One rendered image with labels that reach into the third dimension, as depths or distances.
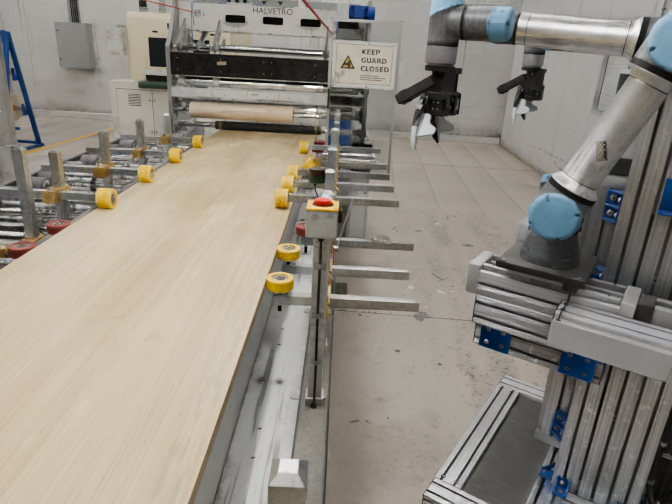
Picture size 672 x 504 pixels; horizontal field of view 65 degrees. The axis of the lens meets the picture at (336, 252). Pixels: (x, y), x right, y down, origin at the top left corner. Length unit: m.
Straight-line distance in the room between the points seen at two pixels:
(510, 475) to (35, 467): 1.51
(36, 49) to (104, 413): 11.43
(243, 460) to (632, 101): 1.17
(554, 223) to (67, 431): 1.08
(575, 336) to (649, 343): 0.15
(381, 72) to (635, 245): 2.86
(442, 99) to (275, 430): 0.93
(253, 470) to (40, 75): 11.39
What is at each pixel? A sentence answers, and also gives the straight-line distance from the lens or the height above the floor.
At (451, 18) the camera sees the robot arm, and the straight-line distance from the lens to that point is 1.36.
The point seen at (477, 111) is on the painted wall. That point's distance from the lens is 10.71.
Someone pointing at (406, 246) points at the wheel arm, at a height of 0.85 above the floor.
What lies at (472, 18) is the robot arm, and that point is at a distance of 1.35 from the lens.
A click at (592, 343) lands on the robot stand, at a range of 1.41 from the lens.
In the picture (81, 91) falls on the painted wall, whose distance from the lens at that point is 11.96.
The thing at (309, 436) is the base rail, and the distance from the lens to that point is 1.30.
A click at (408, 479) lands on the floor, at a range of 2.26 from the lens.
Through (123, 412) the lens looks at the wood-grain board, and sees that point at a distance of 1.09.
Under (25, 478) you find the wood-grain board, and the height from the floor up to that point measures 0.90.
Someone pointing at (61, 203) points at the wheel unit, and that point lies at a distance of 2.42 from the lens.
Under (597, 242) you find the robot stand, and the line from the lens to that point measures 1.73.
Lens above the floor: 1.54
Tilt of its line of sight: 21 degrees down
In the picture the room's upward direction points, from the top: 3 degrees clockwise
